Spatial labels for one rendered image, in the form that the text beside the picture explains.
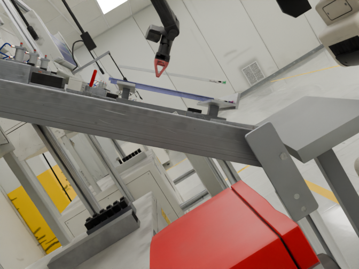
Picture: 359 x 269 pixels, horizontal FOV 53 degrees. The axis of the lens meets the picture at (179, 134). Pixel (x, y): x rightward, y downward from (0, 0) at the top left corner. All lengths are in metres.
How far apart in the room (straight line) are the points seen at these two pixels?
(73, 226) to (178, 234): 1.94
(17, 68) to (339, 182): 1.02
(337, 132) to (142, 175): 1.35
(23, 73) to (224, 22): 8.28
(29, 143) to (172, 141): 1.62
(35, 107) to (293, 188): 0.44
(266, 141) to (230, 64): 8.39
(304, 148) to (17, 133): 1.64
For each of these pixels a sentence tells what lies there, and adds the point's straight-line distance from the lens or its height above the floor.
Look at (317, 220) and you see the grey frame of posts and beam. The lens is 0.66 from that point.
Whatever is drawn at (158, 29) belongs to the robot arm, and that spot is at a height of 1.16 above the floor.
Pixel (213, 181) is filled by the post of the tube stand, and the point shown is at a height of 0.47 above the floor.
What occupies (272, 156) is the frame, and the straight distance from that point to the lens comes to 0.61.
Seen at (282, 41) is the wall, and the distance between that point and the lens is 9.41.
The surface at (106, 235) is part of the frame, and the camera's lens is 1.02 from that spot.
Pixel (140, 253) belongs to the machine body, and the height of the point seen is 0.62.
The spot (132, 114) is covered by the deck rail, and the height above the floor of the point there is 0.88.
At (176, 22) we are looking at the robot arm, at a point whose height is 1.14.
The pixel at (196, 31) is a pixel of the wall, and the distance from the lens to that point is 8.96.
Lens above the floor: 0.87
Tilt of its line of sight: 6 degrees down
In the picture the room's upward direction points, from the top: 31 degrees counter-clockwise
